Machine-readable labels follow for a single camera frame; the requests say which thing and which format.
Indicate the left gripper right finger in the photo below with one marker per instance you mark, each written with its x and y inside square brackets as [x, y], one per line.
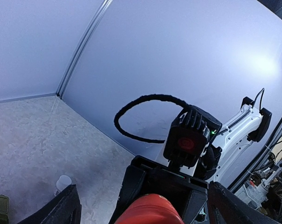
[223, 203]

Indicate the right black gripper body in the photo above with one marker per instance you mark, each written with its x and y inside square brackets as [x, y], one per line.
[187, 194]

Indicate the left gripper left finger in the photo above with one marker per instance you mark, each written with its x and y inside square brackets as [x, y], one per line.
[65, 208]

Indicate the red pill bottle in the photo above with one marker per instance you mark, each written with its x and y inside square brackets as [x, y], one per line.
[150, 209]

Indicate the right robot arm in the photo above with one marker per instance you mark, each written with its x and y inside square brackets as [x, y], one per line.
[219, 160]

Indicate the small white pill bottle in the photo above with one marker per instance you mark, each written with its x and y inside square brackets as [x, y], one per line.
[62, 182]

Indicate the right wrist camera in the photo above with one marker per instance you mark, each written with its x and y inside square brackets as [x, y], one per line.
[190, 133]

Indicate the right aluminium frame post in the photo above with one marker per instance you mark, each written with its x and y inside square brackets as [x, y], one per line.
[91, 27]

